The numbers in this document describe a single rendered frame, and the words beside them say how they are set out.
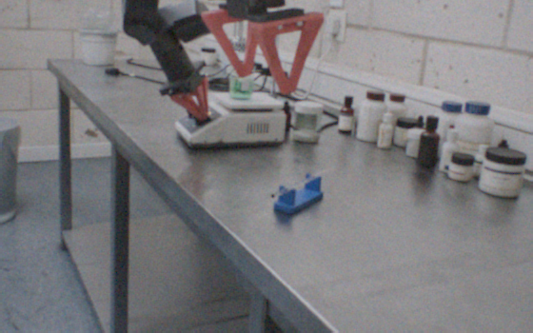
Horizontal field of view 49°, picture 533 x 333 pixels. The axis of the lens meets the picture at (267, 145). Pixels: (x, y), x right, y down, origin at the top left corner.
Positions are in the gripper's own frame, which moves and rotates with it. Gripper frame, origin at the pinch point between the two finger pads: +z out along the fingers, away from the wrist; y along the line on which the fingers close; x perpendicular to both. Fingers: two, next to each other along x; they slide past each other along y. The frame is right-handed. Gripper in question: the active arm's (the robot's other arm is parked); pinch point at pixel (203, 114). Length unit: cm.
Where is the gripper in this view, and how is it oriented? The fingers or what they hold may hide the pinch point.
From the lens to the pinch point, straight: 116.5
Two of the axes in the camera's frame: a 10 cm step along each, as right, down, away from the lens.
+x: -8.8, 2.2, 4.3
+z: 4.0, 8.2, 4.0
